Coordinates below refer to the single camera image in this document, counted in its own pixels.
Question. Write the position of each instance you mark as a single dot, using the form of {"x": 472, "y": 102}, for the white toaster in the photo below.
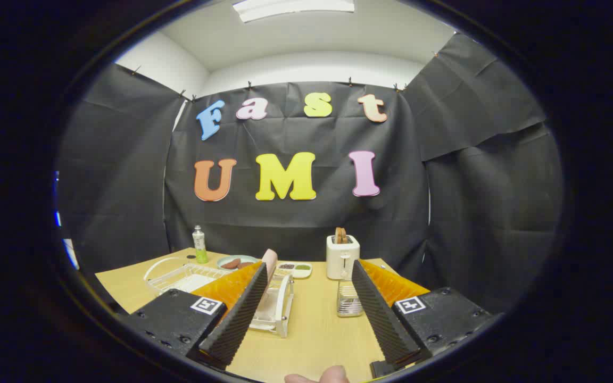
{"x": 342, "y": 260}

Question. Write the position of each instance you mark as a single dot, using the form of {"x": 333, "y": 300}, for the white divided sauce dish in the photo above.
{"x": 295, "y": 268}

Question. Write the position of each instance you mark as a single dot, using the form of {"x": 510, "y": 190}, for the computer monitor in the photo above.
{"x": 72, "y": 255}

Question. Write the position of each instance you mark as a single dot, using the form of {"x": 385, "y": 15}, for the pink plate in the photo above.
{"x": 270, "y": 263}

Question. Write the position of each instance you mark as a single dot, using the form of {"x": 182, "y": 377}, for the ceiling light panel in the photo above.
{"x": 290, "y": 6}

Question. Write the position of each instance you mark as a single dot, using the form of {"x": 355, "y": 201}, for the brown sausage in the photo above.
{"x": 245, "y": 264}
{"x": 231, "y": 263}

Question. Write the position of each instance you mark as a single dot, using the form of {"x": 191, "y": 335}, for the light blue plate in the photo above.
{"x": 224, "y": 260}

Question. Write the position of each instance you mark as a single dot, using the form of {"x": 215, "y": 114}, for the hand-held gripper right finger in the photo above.
{"x": 386, "y": 324}

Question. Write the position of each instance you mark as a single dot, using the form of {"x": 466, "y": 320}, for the green drink bottle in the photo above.
{"x": 199, "y": 247}

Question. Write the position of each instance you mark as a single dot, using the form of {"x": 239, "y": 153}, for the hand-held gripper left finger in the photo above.
{"x": 234, "y": 322}

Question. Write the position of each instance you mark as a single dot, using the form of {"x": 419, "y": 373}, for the toasted bread slice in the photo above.
{"x": 340, "y": 235}

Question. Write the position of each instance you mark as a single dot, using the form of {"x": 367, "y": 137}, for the black backdrop cloth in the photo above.
{"x": 306, "y": 218}

